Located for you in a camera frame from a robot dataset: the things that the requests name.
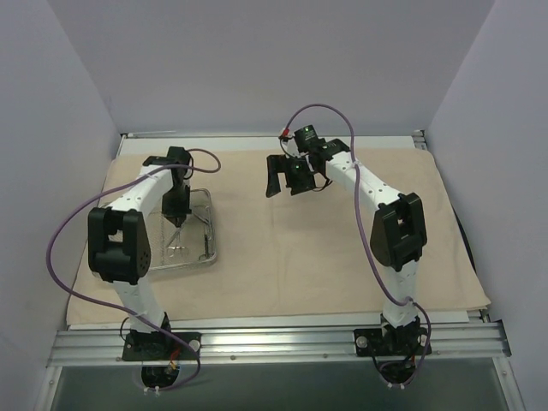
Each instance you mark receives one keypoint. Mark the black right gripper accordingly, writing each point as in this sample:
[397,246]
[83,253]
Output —
[289,176]

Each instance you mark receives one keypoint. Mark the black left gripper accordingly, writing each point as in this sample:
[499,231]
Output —
[175,214]

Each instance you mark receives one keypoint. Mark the wire mesh instrument tray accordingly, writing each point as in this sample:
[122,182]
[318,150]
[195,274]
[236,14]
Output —
[197,240]

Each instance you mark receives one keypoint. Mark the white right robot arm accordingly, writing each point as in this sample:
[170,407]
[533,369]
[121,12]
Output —
[391,224]

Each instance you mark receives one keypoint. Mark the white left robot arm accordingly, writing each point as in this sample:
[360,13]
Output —
[136,295]

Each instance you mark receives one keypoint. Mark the steel forceps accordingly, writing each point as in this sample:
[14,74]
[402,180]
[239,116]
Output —
[207,251]

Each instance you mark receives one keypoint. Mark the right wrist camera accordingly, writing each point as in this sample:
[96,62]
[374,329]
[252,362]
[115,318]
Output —
[306,138]

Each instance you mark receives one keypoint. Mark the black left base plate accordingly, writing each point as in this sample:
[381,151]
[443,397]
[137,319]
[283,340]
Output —
[153,346]

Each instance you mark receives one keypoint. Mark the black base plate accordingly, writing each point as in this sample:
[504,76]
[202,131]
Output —
[381,342]
[153,346]

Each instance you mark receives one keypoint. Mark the aluminium table edge rail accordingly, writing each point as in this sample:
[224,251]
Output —
[419,140]

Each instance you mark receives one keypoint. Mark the aluminium front rail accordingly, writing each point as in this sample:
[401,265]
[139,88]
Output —
[280,345]

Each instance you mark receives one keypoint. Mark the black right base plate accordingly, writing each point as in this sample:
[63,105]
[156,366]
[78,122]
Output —
[381,342]

